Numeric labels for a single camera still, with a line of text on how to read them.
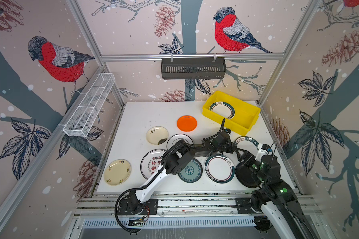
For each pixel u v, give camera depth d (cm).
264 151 68
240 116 110
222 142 80
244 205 73
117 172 86
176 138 99
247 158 68
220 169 87
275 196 53
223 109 115
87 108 76
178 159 59
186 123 108
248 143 97
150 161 89
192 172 85
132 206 64
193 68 104
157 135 102
